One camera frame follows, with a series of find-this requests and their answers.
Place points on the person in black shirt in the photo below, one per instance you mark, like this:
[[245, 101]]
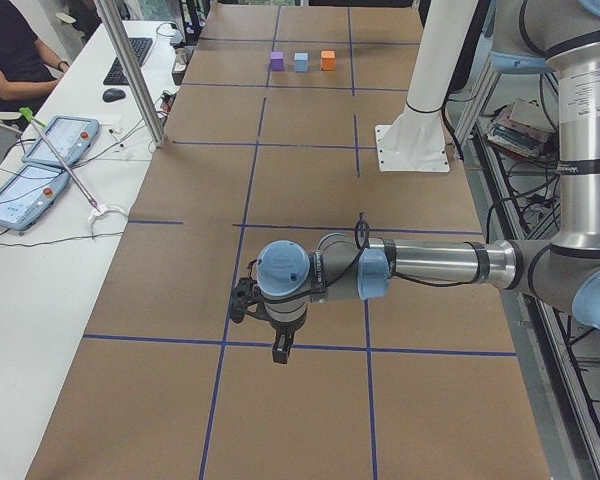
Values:
[[25, 63]]

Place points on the upper teach pendant tablet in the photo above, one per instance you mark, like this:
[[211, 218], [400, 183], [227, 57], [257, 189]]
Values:
[[71, 136]]

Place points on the light blue foam block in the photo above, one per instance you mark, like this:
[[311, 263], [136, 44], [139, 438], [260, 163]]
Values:
[[301, 62]]

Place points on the orange foam block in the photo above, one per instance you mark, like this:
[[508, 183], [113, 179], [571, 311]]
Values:
[[327, 60]]

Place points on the black computer mouse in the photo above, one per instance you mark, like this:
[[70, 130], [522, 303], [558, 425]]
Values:
[[111, 95]]

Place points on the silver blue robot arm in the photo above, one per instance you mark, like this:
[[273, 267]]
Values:
[[563, 271]]

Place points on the purple foam block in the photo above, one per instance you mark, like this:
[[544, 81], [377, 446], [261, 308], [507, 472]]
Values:
[[277, 61]]

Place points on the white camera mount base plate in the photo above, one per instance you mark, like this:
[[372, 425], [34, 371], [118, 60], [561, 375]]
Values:
[[421, 150]]

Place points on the metal rod with green tip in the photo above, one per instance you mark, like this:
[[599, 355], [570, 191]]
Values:
[[39, 128]]

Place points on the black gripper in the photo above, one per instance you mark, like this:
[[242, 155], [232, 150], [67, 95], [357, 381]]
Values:
[[286, 329]]

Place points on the lower teach pendant tablet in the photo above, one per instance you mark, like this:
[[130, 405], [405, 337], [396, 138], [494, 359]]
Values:
[[29, 193]]

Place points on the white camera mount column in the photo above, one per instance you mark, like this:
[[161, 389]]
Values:
[[445, 33]]

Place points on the aluminium frame post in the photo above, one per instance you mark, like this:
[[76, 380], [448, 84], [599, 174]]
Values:
[[113, 24]]

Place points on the teach pendant tablet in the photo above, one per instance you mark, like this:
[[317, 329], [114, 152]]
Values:
[[71, 136], [29, 193]]

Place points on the stack of books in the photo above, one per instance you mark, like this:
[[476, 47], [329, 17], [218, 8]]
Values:
[[521, 131]]

